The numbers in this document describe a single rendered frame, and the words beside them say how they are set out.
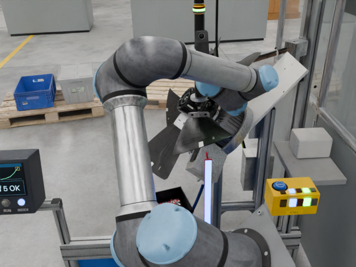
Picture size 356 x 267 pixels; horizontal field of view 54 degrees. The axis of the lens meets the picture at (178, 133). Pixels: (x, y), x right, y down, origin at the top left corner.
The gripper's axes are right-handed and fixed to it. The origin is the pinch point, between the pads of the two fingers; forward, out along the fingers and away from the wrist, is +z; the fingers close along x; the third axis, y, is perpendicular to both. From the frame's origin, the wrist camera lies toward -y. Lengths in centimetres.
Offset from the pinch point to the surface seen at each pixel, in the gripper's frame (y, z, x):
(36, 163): 26, -37, -57
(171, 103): 37.0, 28.7, -11.5
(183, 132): 29.0, -16.2, -7.4
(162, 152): 46.4, -2.8, -16.4
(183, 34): 132, 541, 18
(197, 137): 27.7, -22.4, -2.4
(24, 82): 122, 291, -196
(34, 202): 35, -46, -57
